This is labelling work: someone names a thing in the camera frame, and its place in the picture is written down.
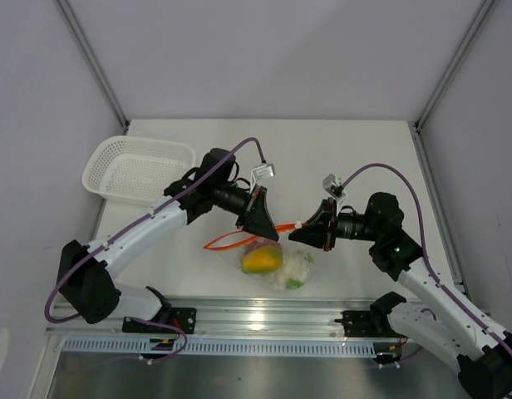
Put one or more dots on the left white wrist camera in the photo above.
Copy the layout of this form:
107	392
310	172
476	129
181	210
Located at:
260	173

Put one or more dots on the white perforated plastic basket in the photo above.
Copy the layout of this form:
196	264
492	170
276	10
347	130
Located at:
136	170

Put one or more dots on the aluminium mounting rail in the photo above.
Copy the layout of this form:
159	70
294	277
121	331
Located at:
223	318

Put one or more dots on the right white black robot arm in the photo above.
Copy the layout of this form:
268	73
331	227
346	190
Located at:
475	347

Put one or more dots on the yellow green toy mango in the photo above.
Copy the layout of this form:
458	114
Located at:
266	259

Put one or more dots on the aluminium frame post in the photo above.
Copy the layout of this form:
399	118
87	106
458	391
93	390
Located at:
89	56
471	35

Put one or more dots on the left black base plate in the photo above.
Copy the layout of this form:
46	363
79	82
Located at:
182	318

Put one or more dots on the clear red zip bag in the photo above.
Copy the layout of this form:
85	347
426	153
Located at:
231	247

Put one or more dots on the left aluminium frame post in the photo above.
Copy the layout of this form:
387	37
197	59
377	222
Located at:
89	56

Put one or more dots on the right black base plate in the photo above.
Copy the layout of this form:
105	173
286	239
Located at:
365	324

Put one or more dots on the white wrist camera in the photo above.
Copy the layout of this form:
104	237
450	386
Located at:
333	186
260	173

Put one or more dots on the white slotted cable duct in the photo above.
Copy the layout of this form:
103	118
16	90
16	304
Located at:
227	347

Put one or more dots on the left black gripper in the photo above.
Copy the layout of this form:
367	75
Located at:
257	220

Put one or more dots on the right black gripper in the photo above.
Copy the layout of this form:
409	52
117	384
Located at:
318	233

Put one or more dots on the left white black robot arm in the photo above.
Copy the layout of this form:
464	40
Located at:
87	272

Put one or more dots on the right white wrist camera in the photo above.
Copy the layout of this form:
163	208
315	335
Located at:
333	186

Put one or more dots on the right aluminium frame post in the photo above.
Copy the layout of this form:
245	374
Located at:
471	35

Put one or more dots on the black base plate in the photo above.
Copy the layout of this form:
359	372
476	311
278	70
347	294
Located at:
182	318
365	324

